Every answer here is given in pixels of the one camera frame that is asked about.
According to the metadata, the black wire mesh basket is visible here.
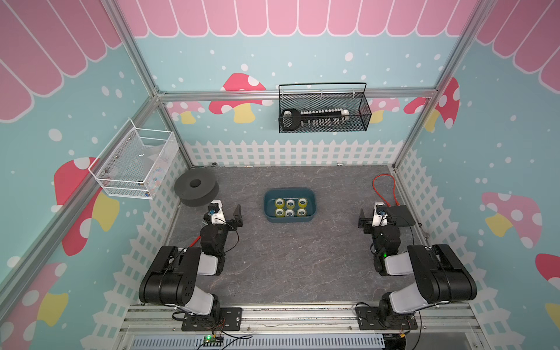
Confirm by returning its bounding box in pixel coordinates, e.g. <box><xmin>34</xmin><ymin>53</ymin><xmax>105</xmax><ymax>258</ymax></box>
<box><xmin>278</xmin><ymin>83</ymin><xmax>372</xmax><ymax>134</ymax></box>

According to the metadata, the black socket wrench set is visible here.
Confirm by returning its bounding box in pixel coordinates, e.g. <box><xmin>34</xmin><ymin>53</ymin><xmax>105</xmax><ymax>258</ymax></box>
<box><xmin>279</xmin><ymin>108</ymin><xmax>350</xmax><ymax>132</ymax></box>

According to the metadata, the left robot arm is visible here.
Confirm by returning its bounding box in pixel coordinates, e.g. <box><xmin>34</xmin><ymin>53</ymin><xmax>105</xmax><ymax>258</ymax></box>
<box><xmin>139</xmin><ymin>201</ymin><xmax>244</xmax><ymax>321</ymax></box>

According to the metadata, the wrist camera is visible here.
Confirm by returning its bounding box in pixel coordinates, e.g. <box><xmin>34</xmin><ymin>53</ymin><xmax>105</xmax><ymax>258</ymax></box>
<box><xmin>208</xmin><ymin>204</ymin><xmax>220</xmax><ymax>217</ymax></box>
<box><xmin>376</xmin><ymin>206</ymin><xmax>386</xmax><ymax>217</ymax></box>

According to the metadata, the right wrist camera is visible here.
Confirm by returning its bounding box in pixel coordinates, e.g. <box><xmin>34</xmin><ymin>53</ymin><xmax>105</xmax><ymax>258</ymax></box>
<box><xmin>376</xmin><ymin>206</ymin><xmax>386</xmax><ymax>217</ymax></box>

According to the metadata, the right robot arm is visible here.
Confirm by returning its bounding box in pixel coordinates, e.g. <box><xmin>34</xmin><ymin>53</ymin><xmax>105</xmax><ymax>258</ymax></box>
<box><xmin>357</xmin><ymin>202</ymin><xmax>478</xmax><ymax>320</ymax></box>

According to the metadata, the green circuit board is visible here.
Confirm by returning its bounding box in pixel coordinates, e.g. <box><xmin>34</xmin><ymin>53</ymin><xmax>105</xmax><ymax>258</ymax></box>
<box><xmin>201</xmin><ymin>335</ymin><xmax>224</xmax><ymax>347</ymax></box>

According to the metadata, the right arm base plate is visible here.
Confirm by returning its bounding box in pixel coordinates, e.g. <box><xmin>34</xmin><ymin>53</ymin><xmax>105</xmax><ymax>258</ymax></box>
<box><xmin>354</xmin><ymin>303</ymin><xmax>418</xmax><ymax>333</ymax></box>

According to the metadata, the white wire mesh basket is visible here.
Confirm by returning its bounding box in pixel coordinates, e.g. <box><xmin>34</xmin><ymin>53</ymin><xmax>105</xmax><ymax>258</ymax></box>
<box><xmin>88</xmin><ymin>120</ymin><xmax>179</xmax><ymax>200</ymax></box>

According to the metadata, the black flat box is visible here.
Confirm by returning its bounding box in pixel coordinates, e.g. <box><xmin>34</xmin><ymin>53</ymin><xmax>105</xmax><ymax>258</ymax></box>
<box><xmin>387</xmin><ymin>205</ymin><xmax>416</xmax><ymax>228</ymax></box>

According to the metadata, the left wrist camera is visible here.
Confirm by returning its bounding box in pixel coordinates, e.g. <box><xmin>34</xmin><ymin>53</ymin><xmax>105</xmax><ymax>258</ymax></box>
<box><xmin>208</xmin><ymin>204</ymin><xmax>220</xmax><ymax>217</ymax></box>

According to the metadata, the red handled hex key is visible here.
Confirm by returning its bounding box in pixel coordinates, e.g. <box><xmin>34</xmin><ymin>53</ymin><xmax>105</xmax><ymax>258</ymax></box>
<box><xmin>188</xmin><ymin>236</ymin><xmax>201</xmax><ymax>248</ymax></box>

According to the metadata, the teal plastic storage box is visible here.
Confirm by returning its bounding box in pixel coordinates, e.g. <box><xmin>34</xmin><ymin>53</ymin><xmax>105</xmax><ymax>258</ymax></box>
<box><xmin>264</xmin><ymin>188</ymin><xmax>317</xmax><ymax>223</ymax></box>

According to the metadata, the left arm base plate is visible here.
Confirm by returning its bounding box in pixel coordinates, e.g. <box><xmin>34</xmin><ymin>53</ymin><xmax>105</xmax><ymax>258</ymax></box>
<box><xmin>182</xmin><ymin>308</ymin><xmax>243</xmax><ymax>332</ymax></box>

